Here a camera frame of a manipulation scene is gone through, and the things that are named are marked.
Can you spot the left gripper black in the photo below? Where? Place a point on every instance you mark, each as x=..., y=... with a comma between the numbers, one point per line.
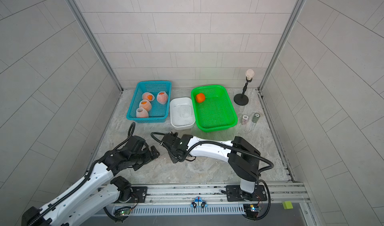
x=155, y=155

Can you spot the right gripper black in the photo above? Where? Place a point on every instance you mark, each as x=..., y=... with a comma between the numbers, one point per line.
x=174, y=159

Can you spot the white foam net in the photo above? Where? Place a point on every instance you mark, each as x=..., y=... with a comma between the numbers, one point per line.
x=183, y=114

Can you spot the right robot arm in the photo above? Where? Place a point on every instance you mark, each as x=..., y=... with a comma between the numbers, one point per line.
x=245, y=160

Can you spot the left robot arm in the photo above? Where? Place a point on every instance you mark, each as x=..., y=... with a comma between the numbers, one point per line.
x=99, y=187

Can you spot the teal plastic basket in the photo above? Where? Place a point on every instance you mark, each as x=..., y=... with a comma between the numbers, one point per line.
x=159, y=112

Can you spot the netted orange front corner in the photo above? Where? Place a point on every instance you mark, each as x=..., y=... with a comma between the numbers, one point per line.
x=142, y=113

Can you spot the toy car sticker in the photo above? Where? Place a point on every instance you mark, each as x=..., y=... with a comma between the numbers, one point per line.
x=198, y=202

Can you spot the white plastic tub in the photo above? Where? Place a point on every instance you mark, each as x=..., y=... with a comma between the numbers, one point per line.
x=181, y=101

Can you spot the green plastic basket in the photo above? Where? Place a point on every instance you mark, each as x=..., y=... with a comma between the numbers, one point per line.
x=216, y=113

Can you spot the left circuit board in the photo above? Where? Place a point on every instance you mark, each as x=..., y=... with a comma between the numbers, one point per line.
x=123, y=212

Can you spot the circuit board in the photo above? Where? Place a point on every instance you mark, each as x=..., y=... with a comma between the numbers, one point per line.
x=123, y=212
x=251, y=211

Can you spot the black stand with bulb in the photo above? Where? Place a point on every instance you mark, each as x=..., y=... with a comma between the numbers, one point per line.
x=241, y=99

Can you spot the right circuit board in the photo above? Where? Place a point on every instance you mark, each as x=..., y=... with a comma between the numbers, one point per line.
x=251, y=211

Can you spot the green sticky note block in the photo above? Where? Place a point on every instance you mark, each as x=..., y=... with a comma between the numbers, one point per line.
x=287, y=205

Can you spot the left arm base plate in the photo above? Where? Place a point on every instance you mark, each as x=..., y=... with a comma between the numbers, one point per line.
x=133, y=195

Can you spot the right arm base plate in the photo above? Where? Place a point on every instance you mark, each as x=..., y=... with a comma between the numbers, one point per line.
x=235, y=194

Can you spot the aluminium front rail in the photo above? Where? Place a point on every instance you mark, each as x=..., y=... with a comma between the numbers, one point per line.
x=184, y=194

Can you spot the aluminium corner post left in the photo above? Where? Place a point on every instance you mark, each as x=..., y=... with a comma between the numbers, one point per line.
x=92, y=40

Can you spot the aluminium corner post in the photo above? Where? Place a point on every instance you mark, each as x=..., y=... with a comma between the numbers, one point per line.
x=288, y=28
x=92, y=40

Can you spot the aluminium corner post right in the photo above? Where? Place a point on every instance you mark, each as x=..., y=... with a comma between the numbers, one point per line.
x=288, y=28

